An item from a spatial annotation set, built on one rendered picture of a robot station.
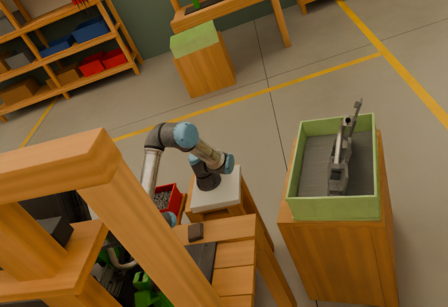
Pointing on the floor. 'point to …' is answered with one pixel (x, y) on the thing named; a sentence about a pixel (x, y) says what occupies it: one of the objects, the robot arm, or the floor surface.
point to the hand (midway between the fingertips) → (102, 249)
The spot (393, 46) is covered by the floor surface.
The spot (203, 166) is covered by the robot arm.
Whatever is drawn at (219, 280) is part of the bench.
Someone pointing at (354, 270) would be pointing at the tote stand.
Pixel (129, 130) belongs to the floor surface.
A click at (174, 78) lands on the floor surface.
